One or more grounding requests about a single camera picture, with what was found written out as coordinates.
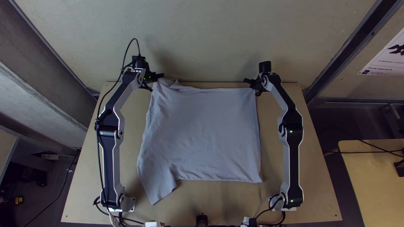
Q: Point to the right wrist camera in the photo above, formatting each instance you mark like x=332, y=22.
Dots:
x=265, y=67

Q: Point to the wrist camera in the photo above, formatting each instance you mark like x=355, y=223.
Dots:
x=138, y=62
x=265, y=67

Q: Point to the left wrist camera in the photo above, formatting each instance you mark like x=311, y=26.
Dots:
x=138, y=62

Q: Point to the grey t-shirt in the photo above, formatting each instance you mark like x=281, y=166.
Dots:
x=202, y=132

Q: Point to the white poster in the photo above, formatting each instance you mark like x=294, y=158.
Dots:
x=385, y=60

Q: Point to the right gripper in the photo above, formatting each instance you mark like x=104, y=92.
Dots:
x=256, y=84

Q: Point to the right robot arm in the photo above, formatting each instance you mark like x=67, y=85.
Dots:
x=292, y=157

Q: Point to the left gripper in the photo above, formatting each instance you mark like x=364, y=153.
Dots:
x=151, y=77

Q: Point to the pale wooden side table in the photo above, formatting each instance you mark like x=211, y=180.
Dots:
x=372, y=186

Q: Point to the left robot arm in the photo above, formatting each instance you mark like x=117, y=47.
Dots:
x=110, y=164

